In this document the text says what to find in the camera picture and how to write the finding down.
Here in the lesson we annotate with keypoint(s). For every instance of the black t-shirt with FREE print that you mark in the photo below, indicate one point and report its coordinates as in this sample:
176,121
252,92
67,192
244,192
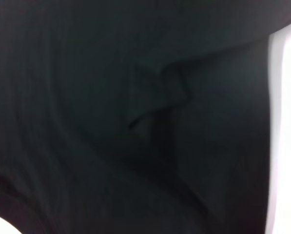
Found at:
135,122

